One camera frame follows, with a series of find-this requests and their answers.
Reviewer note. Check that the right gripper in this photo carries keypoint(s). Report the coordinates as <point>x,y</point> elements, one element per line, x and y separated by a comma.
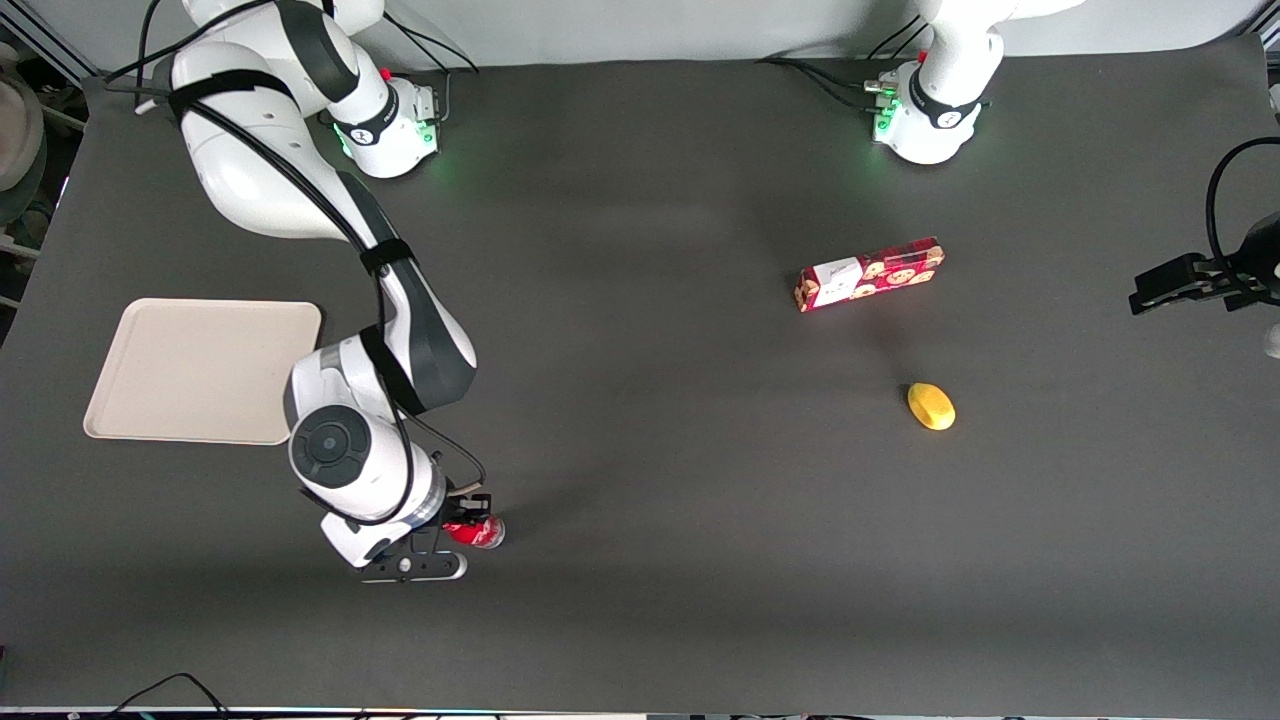
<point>470,506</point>

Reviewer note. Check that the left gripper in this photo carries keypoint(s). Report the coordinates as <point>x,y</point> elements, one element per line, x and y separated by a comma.
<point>1262,256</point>

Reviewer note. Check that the red coke bottle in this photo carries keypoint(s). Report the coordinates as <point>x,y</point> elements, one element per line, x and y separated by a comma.
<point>478,535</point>

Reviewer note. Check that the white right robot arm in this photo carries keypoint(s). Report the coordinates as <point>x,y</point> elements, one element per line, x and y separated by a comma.
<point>250,170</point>

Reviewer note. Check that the beige plastic tray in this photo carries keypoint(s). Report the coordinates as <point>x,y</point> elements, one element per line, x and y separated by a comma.
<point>180,370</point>

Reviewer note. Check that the dark grey table mat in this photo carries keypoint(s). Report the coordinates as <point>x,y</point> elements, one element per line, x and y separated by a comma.
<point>700,500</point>

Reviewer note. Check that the yellow lemon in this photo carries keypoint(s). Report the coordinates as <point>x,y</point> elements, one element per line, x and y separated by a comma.
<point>931,406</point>

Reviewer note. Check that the red cookie box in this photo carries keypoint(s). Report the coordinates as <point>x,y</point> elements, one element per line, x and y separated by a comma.
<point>870,274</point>

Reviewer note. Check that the beige round object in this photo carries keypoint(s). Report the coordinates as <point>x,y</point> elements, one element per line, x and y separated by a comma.
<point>18,130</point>

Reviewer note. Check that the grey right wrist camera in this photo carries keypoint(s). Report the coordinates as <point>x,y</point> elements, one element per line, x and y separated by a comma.
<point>430,568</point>

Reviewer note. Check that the aluminium frame rail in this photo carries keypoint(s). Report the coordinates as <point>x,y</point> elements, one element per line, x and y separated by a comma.
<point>1270,35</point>
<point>55,45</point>

